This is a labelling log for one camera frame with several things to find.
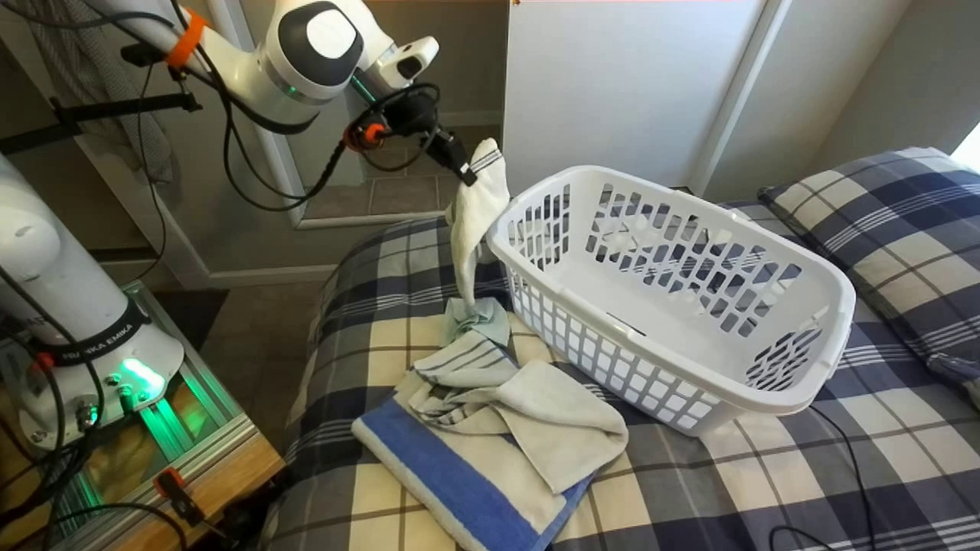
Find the grey hanging garment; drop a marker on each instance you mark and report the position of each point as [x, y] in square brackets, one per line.
[99, 92]

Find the white door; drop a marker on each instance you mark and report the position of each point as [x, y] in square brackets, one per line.
[620, 84]

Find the white plastic laundry basket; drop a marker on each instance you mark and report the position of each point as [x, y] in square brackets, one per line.
[689, 360]

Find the pale green cloth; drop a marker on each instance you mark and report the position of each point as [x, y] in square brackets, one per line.
[481, 317]

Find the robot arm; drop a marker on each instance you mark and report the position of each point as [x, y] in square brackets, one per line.
[306, 53]

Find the white towel with blue stripe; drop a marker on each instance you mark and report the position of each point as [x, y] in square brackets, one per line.
[452, 474]

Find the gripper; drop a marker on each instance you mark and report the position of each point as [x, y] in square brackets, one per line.
[412, 113]

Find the blue plaid pillow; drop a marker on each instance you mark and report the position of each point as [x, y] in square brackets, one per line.
[903, 237]

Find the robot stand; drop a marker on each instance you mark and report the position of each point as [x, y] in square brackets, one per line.
[230, 459]

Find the black metal bar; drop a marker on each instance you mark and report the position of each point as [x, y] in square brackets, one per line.
[115, 108]

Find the blue plaid bed cover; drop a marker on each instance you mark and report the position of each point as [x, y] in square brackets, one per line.
[804, 474]

